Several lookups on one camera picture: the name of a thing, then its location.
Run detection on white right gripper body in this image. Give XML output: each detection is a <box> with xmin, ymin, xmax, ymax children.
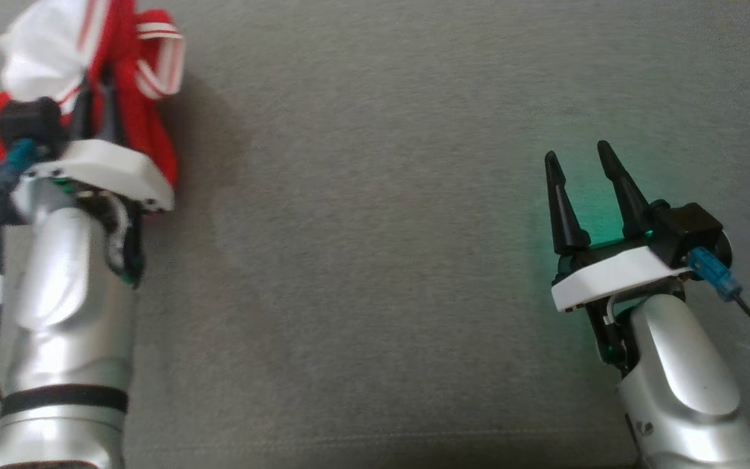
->
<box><xmin>551</xmin><ymin>236</ymin><xmax>691</xmax><ymax>377</ymax></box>

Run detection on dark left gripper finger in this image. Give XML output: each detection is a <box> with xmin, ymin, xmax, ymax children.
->
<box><xmin>72</xmin><ymin>85</ymin><xmax>94</xmax><ymax>141</ymax></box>
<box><xmin>96</xmin><ymin>65</ymin><xmax>125</xmax><ymax>145</ymax></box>

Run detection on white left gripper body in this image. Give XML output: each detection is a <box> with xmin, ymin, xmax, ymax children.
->
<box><xmin>0</xmin><ymin>140</ymin><xmax>174</xmax><ymax>287</ymax></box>

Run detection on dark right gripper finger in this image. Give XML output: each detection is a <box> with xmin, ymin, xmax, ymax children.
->
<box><xmin>596</xmin><ymin>140</ymin><xmax>652</xmax><ymax>238</ymax></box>
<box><xmin>544</xmin><ymin>151</ymin><xmax>590</xmax><ymax>256</ymax></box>

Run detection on red basketball jersey white trim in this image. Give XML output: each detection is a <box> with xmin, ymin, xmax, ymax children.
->
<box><xmin>0</xmin><ymin>0</ymin><xmax>186</xmax><ymax>196</ymax></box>

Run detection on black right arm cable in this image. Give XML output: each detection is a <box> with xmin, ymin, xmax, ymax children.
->
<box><xmin>687</xmin><ymin>246</ymin><xmax>750</xmax><ymax>349</ymax></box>

